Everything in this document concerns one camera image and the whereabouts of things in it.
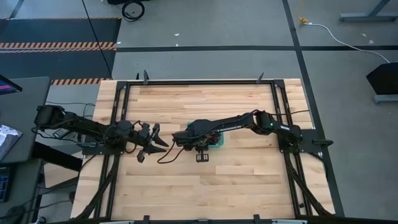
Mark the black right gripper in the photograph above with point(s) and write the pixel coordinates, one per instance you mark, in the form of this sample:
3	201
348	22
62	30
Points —
197	144

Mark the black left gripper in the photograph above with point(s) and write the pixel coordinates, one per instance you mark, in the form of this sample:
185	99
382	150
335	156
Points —
144	133

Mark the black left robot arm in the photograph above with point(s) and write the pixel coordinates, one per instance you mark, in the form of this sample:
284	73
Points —
84	126

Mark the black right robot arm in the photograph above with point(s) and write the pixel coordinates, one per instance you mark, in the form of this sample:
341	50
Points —
236	123

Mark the teal plastic bin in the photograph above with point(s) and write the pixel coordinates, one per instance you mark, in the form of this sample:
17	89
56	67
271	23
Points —
222	141

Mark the black table clamp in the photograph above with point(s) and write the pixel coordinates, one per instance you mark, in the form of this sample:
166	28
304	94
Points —
146	218
257	218
260	78

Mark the black power adapter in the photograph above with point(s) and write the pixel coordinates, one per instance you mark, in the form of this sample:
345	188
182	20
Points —
61	133

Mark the dark grey desk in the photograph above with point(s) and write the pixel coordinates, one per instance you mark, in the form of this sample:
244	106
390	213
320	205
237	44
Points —
31	102

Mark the black hazard stripe mat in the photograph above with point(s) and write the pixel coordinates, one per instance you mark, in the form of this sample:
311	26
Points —
46	65

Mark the printed pad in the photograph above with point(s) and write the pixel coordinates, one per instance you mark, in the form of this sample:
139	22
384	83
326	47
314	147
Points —
7	140

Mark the dark keyboard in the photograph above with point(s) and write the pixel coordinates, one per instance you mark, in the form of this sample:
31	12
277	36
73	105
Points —
4	183

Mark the computer screen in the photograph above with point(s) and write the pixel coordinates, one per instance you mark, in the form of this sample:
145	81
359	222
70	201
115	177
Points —
7	86

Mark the grey metal foot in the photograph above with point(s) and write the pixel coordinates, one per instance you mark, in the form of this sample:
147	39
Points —
387	99

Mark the black box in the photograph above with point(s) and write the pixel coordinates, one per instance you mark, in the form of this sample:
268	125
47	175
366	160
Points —
385	79

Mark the grey desk base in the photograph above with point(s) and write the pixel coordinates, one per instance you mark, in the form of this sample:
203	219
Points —
370	15

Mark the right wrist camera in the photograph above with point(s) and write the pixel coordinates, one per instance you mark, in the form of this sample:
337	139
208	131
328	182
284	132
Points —
202	157

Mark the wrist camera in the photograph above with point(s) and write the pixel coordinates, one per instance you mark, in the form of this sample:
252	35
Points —
202	157
140	157

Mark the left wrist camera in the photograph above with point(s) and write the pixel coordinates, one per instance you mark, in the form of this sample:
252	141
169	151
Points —
140	157

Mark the black metal table frame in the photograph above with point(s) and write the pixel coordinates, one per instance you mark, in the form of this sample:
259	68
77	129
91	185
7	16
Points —
199	82

